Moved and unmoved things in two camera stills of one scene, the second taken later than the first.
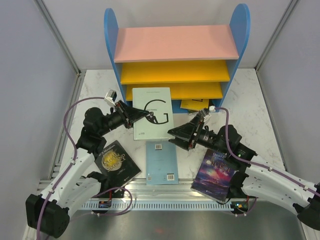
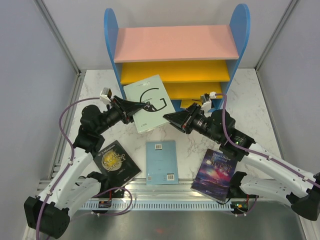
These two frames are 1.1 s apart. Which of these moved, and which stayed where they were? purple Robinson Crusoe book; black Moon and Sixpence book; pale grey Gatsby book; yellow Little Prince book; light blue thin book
Moved: pale grey Gatsby book
Stayed: black Moon and Sixpence book; light blue thin book; yellow Little Prince book; purple Robinson Crusoe book
